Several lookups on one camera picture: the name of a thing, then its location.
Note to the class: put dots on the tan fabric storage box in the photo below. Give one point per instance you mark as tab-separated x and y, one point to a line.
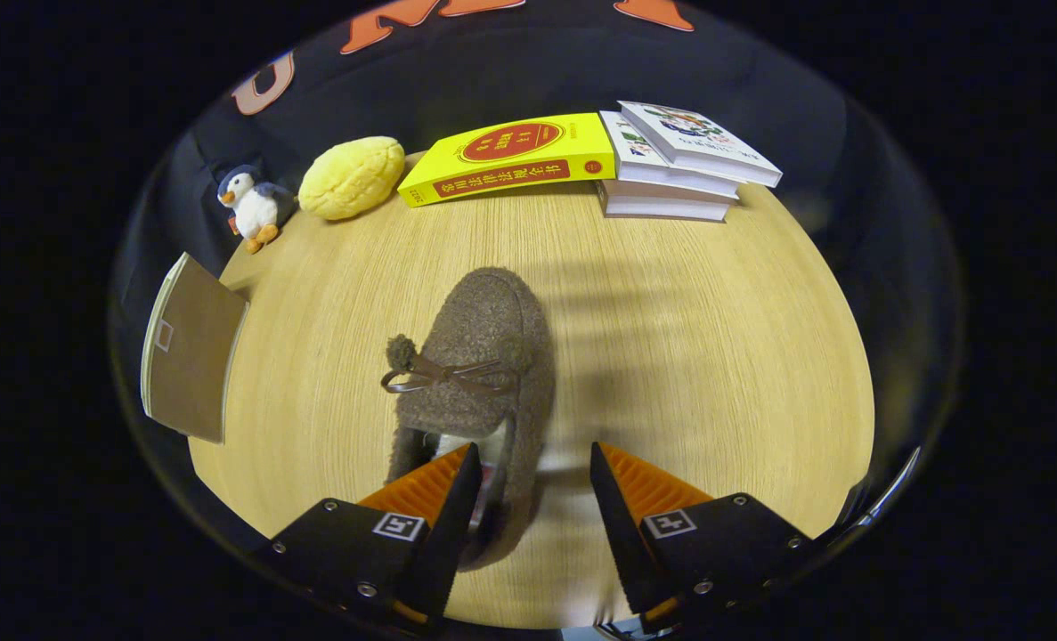
194	356

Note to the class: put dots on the brown cover book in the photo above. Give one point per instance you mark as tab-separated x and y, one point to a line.
662	209

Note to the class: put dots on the penguin plush toy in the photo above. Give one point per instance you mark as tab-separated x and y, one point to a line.
256	209

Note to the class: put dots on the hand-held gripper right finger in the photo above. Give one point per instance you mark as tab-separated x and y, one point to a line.
626	543

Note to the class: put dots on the black backdrop cloth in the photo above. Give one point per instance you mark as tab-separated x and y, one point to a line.
528	71

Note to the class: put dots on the white illustrated book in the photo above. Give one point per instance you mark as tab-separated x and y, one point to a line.
697	133

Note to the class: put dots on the yellow bread plush toy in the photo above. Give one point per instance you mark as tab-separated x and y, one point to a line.
350	178

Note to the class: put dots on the yellow book with red label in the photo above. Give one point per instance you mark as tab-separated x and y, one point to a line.
590	142

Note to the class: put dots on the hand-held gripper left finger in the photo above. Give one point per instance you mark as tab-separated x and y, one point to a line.
452	534

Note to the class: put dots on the brown fuzzy shoe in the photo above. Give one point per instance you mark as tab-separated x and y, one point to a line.
492	329

